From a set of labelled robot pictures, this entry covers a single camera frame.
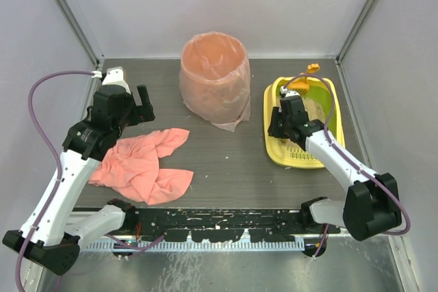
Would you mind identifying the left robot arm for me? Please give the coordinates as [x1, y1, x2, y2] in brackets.
[2, 84, 155, 276]

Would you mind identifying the white slotted cable duct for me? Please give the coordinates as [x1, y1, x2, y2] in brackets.
[85, 237, 305, 252]

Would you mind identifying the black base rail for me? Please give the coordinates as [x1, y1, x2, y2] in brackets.
[109, 208, 324, 243]

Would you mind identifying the bin with pink bag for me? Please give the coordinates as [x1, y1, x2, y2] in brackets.
[179, 31, 251, 132]

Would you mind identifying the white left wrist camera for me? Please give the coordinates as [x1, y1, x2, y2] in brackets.
[101, 66, 131, 94]

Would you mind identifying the pink cloth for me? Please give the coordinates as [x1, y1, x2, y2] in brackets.
[88, 128, 194, 206]

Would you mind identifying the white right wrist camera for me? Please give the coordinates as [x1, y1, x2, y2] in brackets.
[279, 85, 300, 98]

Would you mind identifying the beige cat litter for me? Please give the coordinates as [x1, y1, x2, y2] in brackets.
[279, 98, 326, 148]

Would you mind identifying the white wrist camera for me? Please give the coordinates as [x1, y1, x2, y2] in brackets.
[279, 85, 300, 98]
[101, 66, 131, 94]

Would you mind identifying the orange litter scoop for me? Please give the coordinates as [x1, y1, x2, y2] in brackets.
[281, 64, 320, 96]

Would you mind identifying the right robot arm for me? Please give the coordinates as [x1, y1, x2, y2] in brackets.
[268, 92, 402, 241]

